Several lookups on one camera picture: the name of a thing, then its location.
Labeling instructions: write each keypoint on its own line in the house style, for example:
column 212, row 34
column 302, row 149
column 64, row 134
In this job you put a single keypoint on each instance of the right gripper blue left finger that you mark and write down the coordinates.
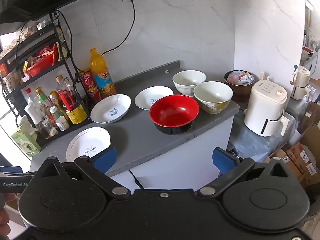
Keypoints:
column 95, row 168

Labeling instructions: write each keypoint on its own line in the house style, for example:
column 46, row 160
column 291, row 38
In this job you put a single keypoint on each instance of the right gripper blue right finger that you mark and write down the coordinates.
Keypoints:
column 232, row 169

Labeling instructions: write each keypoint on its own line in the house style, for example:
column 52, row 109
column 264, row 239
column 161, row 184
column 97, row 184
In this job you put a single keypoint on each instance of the white plate flower print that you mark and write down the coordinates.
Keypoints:
column 89, row 142

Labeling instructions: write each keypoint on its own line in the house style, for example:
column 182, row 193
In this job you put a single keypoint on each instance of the white plate sweet print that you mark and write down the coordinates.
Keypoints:
column 110, row 109

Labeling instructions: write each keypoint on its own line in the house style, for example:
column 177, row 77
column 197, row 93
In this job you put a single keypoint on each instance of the white bowl yellow pattern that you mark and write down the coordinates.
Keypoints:
column 213, row 96

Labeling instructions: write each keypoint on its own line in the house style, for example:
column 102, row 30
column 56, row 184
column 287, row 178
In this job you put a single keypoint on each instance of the red and black bowl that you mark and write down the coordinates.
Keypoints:
column 174, row 114

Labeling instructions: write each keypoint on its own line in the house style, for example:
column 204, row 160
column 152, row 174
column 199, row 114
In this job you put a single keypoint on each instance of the white plate bakery print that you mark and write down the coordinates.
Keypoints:
column 147, row 97

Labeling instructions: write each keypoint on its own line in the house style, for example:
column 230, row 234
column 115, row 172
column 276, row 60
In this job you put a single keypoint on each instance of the white bowl plain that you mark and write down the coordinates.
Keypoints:
column 186, row 81

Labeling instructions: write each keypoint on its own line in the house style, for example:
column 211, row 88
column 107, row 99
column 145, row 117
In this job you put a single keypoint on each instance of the operator hand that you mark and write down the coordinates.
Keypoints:
column 5, row 219

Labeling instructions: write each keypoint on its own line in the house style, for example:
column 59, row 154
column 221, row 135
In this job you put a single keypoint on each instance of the green tea box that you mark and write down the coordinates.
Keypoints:
column 25, row 138

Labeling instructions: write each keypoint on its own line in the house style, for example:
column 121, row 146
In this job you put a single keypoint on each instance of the soy sauce jug yellow label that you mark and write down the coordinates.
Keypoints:
column 73, row 108

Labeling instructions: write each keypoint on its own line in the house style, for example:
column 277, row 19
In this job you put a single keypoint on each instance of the white cap glass jar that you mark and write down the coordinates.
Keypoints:
column 59, row 119

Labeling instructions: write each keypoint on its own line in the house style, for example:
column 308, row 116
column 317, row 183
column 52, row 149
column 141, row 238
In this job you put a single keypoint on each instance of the white air fryer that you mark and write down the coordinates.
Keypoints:
column 265, row 110

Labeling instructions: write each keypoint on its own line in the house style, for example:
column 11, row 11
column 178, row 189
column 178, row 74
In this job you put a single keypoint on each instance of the oil dispenser white top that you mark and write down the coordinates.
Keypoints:
column 37, row 119

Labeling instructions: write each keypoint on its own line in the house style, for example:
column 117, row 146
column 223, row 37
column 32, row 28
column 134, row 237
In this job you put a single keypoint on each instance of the cardboard box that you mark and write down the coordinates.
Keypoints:
column 302, row 158

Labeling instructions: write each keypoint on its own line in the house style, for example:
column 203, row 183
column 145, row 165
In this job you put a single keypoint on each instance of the brown pot with bags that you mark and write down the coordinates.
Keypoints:
column 241, row 83

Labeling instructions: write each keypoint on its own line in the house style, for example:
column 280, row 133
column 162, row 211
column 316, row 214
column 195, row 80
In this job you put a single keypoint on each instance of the red snack can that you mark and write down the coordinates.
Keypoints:
column 90, row 85

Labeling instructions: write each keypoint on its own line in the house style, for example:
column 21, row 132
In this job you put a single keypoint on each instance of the red label sauce bottle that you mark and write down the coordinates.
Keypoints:
column 46, row 103

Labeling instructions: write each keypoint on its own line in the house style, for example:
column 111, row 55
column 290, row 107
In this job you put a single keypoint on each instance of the orange juice bottle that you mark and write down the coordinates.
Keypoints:
column 101, row 74

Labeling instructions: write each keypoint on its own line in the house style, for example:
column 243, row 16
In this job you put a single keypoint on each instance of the black metal spice rack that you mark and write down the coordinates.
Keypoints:
column 15, row 59

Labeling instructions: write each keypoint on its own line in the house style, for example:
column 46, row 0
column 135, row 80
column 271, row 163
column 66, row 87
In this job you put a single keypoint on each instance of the white kettle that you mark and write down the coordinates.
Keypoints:
column 300, row 81

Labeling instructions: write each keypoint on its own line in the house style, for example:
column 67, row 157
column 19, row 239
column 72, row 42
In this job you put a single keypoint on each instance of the red plastic basket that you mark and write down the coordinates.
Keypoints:
column 43, row 59

